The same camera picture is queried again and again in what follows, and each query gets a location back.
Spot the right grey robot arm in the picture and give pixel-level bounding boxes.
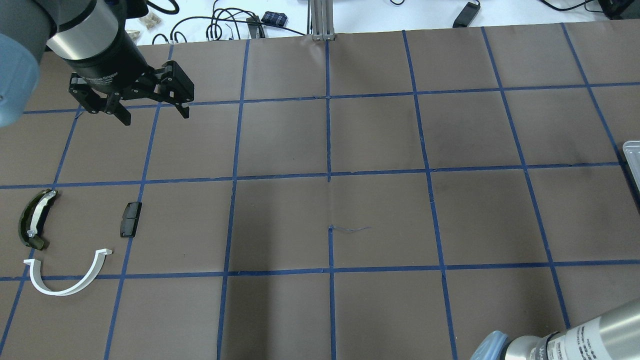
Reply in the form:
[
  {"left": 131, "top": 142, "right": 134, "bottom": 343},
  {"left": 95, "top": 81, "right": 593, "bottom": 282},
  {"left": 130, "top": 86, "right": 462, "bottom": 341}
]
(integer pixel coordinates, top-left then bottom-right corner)
[{"left": 470, "top": 299, "right": 640, "bottom": 360}]

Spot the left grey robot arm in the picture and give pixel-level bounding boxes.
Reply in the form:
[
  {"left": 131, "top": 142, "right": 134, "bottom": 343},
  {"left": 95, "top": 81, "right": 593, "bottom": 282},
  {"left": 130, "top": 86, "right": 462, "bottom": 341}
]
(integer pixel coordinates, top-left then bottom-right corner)
[{"left": 0, "top": 0, "right": 195, "bottom": 126}]

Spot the white curved plastic part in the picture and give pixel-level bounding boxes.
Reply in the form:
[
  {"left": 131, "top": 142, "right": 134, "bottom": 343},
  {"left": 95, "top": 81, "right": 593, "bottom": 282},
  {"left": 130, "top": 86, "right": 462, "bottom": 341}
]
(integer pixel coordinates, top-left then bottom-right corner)
[{"left": 23, "top": 248, "right": 114, "bottom": 297}]

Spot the blue checkered pouch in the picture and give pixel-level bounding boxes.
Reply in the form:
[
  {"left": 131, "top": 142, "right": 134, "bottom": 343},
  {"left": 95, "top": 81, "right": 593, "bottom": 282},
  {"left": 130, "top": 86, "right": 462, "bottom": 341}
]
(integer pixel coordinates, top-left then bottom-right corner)
[{"left": 260, "top": 11, "right": 288, "bottom": 28}]

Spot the black brake pad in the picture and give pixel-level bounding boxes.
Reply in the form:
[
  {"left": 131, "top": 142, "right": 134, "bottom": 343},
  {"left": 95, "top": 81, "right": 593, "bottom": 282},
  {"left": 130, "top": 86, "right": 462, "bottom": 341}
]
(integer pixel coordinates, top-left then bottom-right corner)
[{"left": 119, "top": 202, "right": 142, "bottom": 239}]

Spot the green curved brake shoe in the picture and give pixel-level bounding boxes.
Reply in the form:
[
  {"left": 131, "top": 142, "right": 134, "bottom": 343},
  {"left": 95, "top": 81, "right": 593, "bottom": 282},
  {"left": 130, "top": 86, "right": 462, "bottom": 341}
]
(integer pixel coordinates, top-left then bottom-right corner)
[{"left": 18, "top": 188, "right": 58, "bottom": 251}]

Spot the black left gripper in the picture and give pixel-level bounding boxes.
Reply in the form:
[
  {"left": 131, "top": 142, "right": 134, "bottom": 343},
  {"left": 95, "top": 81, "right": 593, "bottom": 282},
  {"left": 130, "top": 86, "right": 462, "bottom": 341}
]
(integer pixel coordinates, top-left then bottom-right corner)
[{"left": 65, "top": 31, "right": 195, "bottom": 126}]

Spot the black power adapter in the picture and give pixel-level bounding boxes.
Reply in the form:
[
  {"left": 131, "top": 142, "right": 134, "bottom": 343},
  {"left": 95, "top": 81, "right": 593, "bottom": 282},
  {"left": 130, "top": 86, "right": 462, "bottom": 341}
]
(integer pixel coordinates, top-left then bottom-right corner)
[{"left": 452, "top": 0, "right": 482, "bottom": 28}]

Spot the aluminium frame post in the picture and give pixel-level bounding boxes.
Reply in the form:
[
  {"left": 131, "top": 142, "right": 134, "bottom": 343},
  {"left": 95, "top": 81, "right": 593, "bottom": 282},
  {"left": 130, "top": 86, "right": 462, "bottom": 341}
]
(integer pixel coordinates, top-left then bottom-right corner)
[{"left": 307, "top": 0, "right": 336, "bottom": 41}]

